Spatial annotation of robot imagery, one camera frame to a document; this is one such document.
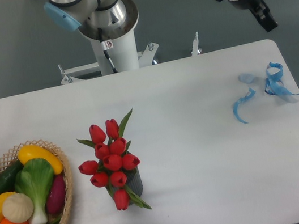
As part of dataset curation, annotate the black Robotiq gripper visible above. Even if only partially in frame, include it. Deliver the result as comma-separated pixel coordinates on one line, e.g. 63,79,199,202
228,0,278,32

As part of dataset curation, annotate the dark grey ribbed vase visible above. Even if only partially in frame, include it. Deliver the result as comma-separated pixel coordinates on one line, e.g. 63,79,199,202
97,154,146,204

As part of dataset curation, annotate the red tulip bouquet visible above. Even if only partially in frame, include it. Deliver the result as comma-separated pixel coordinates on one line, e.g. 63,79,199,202
78,111,151,211

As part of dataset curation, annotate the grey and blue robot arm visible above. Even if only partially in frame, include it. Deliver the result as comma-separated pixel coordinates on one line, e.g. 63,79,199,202
44,0,278,40

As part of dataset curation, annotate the pale blue tape scrap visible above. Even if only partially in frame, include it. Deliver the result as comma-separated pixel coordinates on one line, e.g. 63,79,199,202
238,73,255,84

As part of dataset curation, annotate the crumpled blue tape strip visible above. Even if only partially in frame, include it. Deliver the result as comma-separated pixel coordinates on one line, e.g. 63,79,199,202
264,62,299,96

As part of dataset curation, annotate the curved blue tape strip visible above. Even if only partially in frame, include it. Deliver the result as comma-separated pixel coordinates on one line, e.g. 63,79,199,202
232,87,256,124

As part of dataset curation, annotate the purple sweet potato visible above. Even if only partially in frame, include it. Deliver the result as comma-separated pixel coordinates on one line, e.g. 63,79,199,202
46,175,66,214

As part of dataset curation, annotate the green bok choy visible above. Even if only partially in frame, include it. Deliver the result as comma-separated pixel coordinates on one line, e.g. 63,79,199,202
15,158,54,224

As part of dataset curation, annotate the dark green cucumber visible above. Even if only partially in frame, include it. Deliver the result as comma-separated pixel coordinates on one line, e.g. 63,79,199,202
0,160,23,195

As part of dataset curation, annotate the white garlic bulb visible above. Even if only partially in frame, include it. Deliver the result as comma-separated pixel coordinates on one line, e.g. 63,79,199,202
2,193,34,224

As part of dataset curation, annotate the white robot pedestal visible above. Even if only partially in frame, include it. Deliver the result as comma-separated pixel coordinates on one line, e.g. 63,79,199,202
90,31,140,76

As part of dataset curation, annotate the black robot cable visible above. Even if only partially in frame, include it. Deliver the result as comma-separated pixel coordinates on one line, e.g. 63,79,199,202
96,26,119,76

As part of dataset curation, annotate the white metal base frame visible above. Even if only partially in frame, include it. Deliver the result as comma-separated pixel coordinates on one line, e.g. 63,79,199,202
58,31,202,85

